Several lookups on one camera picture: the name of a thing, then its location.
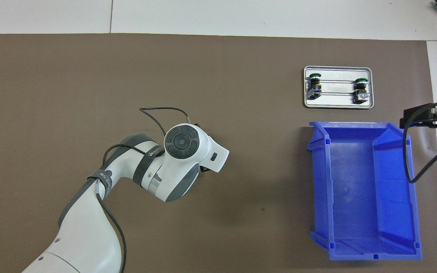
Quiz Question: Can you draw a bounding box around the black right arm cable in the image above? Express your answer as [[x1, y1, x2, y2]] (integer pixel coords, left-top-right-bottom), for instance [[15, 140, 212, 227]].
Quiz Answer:
[[403, 99, 437, 184]]

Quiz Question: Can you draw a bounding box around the brown table mat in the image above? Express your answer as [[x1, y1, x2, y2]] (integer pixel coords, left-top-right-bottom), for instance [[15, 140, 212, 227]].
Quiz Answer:
[[0, 33, 437, 273]]

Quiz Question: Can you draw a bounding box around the grey metal tray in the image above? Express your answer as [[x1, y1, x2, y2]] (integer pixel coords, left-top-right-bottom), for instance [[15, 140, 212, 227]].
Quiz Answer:
[[303, 66, 375, 109]]

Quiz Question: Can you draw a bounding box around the blue plastic storage bin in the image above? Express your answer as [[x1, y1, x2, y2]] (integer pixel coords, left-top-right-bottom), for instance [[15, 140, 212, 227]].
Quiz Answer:
[[306, 121, 423, 261]]

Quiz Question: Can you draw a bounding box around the green push button switch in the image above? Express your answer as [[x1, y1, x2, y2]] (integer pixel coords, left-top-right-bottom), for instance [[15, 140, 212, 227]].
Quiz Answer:
[[307, 73, 323, 100], [353, 77, 370, 105]]

